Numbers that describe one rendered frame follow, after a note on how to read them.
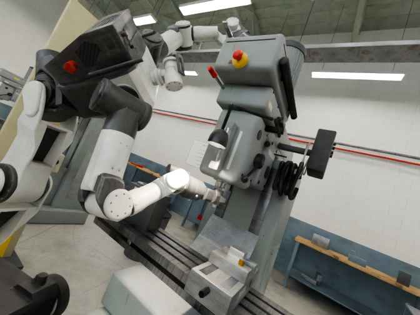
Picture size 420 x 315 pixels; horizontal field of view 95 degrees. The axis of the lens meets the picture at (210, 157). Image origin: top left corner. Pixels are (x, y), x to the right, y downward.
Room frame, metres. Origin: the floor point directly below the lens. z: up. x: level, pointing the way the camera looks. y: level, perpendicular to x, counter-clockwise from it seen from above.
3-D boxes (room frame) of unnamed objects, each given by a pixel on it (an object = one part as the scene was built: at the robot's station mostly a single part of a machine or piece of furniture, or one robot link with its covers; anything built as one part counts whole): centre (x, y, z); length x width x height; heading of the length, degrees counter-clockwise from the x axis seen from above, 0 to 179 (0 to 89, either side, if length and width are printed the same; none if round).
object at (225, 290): (0.77, -0.23, 0.99); 0.35 x 0.15 x 0.11; 150
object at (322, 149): (0.96, -0.54, 1.62); 0.20 x 0.09 x 0.21; 149
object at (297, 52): (1.10, -0.22, 2.05); 0.20 x 0.20 x 0.32
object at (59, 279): (1.01, 0.47, 0.50); 0.20 x 0.05 x 0.20; 77
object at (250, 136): (0.89, -0.10, 1.47); 0.21 x 0.19 x 0.32; 59
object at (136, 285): (0.88, -0.09, 0.80); 0.50 x 0.35 x 0.12; 149
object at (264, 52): (0.90, -0.10, 1.81); 0.47 x 0.26 x 0.16; 149
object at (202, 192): (0.83, -0.02, 1.23); 0.13 x 0.12 x 0.10; 36
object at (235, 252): (0.79, -0.24, 1.05); 0.06 x 0.05 x 0.06; 60
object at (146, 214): (1.11, 0.24, 1.04); 0.22 x 0.12 x 0.20; 66
